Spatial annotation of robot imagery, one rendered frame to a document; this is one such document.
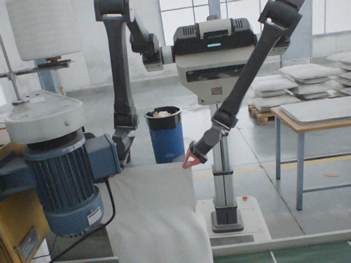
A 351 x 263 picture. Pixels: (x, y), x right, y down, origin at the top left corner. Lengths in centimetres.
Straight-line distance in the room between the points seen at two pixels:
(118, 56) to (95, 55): 844
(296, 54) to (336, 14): 165
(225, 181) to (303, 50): 827
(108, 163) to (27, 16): 41
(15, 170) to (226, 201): 139
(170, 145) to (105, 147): 262
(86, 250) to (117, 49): 127
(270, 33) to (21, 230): 88
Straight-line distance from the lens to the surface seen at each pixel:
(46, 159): 68
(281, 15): 88
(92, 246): 179
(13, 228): 82
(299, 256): 166
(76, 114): 66
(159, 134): 326
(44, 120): 63
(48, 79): 971
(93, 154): 71
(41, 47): 76
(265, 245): 167
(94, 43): 932
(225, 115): 98
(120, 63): 90
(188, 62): 133
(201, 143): 100
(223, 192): 181
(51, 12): 77
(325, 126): 228
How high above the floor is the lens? 154
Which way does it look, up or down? 19 degrees down
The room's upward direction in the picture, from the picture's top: 8 degrees counter-clockwise
